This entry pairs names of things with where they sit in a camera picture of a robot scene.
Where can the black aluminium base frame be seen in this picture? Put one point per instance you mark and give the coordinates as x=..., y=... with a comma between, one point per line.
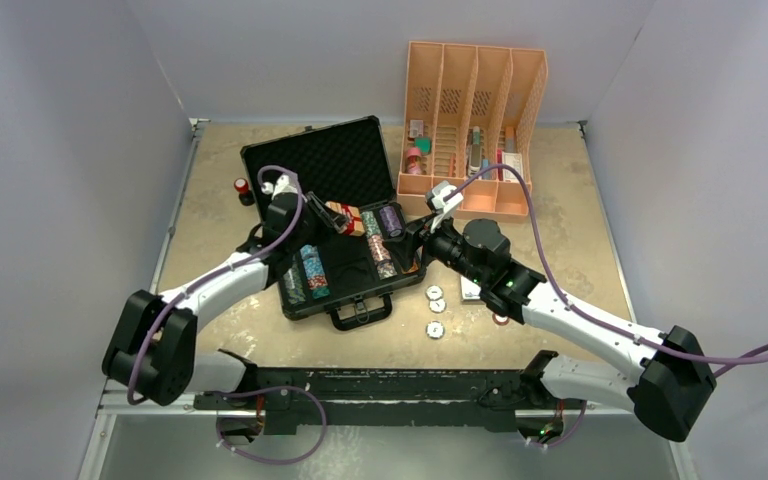
x=290, y=397

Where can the blue red green chip row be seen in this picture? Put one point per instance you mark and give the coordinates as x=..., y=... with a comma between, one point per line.
x=316, y=277

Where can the black poker case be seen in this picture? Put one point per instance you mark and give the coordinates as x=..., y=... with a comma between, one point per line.
x=334, y=261

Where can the dark green 50 chip stack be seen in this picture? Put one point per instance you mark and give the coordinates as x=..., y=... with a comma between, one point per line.
x=293, y=279

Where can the pink brown chip row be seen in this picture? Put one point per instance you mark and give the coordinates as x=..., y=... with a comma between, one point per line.
x=381, y=257

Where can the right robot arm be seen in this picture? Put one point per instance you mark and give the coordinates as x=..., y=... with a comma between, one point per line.
x=658, y=376

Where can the pink tape roll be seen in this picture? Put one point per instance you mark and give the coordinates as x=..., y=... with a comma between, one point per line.
x=413, y=158

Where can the red playing card deck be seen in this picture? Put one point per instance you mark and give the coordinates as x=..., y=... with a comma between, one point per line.
x=350, y=221

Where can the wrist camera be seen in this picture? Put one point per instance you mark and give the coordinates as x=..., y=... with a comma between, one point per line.
x=443, y=200
x=282, y=195

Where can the white blue 10 chip stack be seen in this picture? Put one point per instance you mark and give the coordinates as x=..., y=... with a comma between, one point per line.
x=310, y=254

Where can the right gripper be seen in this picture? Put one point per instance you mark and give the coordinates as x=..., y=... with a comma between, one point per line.
x=405, y=249

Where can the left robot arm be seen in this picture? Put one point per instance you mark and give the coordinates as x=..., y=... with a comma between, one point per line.
x=152, y=352

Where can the orange desk organizer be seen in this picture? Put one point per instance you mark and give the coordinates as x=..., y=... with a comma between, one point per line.
x=463, y=103

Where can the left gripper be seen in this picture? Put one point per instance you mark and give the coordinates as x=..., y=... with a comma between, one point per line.
x=332, y=219

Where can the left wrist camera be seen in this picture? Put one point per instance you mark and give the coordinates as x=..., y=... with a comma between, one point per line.
x=282, y=195

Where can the blue playing card deck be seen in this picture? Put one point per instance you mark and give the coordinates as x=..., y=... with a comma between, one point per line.
x=470, y=291

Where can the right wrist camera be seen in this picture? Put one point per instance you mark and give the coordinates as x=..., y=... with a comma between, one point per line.
x=443, y=200

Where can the red black small bottle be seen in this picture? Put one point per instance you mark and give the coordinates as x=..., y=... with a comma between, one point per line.
x=244, y=193

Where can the red white poker chip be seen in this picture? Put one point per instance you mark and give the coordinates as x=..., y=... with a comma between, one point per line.
x=500, y=320

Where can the green white chip row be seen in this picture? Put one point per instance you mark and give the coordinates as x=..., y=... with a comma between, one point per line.
x=372, y=228

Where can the purple chip row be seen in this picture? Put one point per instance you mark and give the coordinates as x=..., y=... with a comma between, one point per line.
x=391, y=221

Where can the white red box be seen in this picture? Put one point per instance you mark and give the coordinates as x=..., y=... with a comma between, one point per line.
x=515, y=166

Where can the navy orange chip row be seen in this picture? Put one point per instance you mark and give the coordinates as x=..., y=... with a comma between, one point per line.
x=415, y=266

